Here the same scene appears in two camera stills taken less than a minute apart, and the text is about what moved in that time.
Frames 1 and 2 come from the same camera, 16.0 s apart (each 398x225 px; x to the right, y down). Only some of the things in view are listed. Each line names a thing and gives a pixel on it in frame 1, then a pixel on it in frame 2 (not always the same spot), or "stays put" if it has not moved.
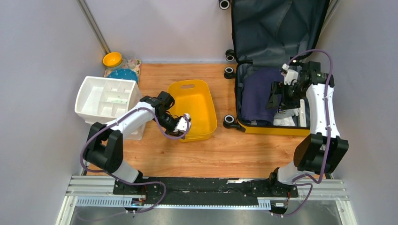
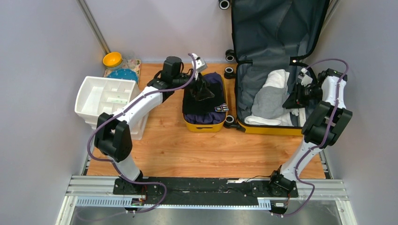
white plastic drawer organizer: [98, 100] stays put
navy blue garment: [257, 82] → [213, 117]
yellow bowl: [112, 59] stays put
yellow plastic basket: [194, 98] → [207, 128]
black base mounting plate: [203, 190] stays put
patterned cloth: [133, 64] stays put
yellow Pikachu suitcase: [272, 33] stays put
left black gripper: [175, 133] → [204, 93]
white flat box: [302, 113] stays put
